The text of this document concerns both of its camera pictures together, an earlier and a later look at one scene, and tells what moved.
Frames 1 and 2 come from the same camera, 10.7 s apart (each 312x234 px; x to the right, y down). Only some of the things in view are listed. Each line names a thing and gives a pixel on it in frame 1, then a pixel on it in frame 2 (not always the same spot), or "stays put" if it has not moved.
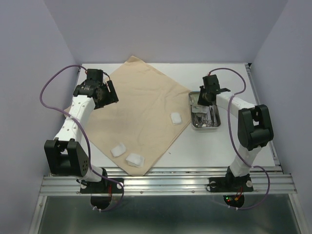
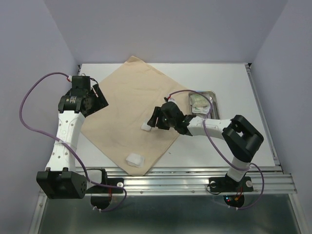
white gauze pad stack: [135, 160] stays put
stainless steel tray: [203, 117] stays put
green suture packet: [198, 108] stays put
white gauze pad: [118, 150] -> [145, 126]
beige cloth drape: [137, 128] stays put
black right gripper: [201, 101] -> [157, 112]
